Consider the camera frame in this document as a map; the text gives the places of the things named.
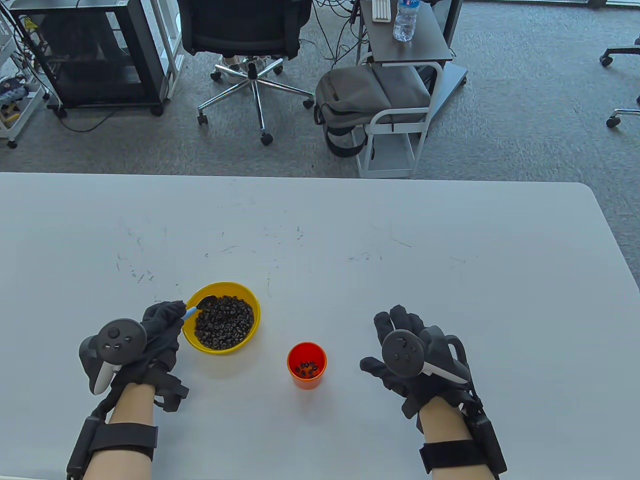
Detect black wrist sensor box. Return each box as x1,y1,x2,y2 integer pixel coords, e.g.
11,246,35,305
465,402,508,476
66,416,101,479

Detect black cabinet power cable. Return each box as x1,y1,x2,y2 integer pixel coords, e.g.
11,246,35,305
47,100,121,134

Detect black floor cables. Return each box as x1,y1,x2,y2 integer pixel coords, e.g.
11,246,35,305
312,0,371,76

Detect blue-handled metal baby spoon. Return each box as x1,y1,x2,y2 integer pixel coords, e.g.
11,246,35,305
181,296,219,322

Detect white rolling cart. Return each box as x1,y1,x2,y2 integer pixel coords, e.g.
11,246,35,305
0,10,51,149

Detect clear plastic water bottle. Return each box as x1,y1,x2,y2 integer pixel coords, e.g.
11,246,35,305
392,0,419,42

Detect grey backpack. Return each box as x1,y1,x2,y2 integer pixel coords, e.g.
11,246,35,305
314,65,432,158

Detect person's left hand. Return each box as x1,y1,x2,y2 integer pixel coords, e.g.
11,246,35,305
111,300,187,387

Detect pile of dark coffee beans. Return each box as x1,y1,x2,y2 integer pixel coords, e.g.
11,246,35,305
194,295,255,350

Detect black office chair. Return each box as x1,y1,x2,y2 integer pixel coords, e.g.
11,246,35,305
177,0,316,146

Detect black wrist strap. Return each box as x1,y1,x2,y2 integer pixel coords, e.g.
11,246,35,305
92,423,159,461
419,441,493,474

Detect white side table dark top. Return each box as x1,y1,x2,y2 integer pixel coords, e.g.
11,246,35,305
356,0,469,179

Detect orange plastic cup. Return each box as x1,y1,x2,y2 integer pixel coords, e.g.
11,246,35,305
286,342,328,390

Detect person's right forearm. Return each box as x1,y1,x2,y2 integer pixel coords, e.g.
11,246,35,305
417,397,493,480

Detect black wheeled cabinet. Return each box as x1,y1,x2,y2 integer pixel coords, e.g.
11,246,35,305
9,0,168,117

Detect black chair base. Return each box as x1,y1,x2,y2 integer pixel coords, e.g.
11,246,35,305
599,37,640,68

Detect chrome chair base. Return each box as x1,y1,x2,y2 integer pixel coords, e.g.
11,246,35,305
606,95,640,128

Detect grey handheld controller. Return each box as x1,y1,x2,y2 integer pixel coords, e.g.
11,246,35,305
78,318,148,396
381,326,471,385

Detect person's left forearm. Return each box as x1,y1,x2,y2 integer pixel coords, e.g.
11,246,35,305
82,382,156,480

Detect white metal shelf frame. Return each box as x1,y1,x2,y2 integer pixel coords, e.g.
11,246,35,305
142,0,185,100

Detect yellow plastic bowl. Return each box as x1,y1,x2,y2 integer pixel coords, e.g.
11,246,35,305
182,282,261,356

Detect person's right hand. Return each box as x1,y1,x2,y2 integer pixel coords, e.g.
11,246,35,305
360,305,475,420

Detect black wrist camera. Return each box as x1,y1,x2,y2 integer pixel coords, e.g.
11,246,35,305
154,369,190,413

